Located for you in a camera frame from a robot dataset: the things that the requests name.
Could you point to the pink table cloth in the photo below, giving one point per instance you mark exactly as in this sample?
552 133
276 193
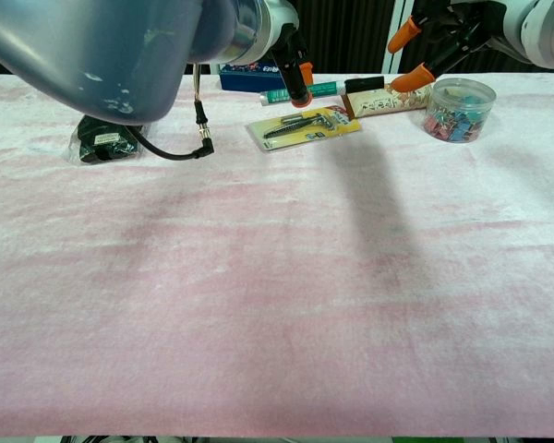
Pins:
258 277

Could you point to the green and white marker pen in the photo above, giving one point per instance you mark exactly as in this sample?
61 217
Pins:
325 88

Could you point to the clear jar of binder clips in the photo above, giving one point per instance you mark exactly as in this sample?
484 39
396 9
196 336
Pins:
459 115

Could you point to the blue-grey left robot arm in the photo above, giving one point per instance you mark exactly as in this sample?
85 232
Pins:
97 46

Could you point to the right five-finger robot hand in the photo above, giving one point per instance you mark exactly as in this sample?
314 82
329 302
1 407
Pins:
471 23

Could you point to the white partition frame post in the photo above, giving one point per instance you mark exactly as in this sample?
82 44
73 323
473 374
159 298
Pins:
401 62

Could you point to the razor in yellow blister pack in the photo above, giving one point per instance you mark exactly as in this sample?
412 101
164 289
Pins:
300 131

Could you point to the left five-finger robot hand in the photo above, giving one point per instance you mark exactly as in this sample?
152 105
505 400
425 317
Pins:
292 64

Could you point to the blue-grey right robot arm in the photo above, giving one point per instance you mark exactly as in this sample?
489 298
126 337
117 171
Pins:
545 32

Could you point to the snack bar in printed wrapper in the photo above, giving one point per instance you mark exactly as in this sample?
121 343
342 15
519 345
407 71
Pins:
383 105

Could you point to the blue cardboard box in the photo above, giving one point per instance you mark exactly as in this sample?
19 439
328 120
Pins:
244 79

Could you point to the black gloves in plastic bag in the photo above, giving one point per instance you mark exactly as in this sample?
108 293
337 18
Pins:
97 143

